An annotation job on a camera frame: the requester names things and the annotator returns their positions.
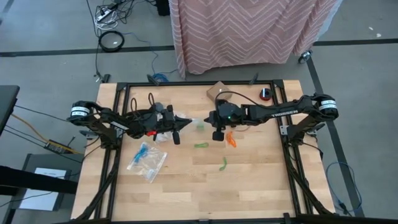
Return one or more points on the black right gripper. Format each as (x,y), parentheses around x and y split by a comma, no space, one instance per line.
(230,115)

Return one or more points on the silver caster wheel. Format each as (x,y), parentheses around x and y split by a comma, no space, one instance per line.
(305,56)

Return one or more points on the black bar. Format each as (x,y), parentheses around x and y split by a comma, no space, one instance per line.
(31,180)

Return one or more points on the red black tape roll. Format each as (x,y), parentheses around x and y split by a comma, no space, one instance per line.
(265,95)

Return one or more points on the black aluminium table frame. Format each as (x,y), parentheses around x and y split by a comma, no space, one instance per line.
(140,83)

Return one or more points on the black box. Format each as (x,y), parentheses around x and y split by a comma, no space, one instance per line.
(163,7)

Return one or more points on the white paper sheet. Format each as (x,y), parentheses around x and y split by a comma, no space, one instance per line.
(40,200)

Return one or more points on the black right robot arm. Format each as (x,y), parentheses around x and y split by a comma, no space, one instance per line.
(280,112)

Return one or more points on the grey cabinet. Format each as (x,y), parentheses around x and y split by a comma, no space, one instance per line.
(46,161)

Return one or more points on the black table clamp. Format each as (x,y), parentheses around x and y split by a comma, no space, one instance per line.
(106,78)
(153,80)

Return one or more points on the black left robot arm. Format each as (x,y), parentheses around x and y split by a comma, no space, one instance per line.
(102,119)

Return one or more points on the silver mounting bracket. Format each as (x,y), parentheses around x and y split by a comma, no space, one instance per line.
(283,129)

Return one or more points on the small cardboard box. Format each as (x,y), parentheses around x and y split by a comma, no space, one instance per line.
(214,90)

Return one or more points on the black and yellow device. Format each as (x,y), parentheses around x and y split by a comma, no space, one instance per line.
(57,147)

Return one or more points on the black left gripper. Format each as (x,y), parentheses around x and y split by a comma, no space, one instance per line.
(161,124)

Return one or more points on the black desk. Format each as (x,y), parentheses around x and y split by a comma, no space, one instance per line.
(7,102)

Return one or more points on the white power strip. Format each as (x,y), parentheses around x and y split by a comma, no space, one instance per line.
(104,15)

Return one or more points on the pink chevron cloth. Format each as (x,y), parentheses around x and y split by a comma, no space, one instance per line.
(242,31)

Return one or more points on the orange rubber band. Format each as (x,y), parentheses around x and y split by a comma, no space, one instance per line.
(231,140)

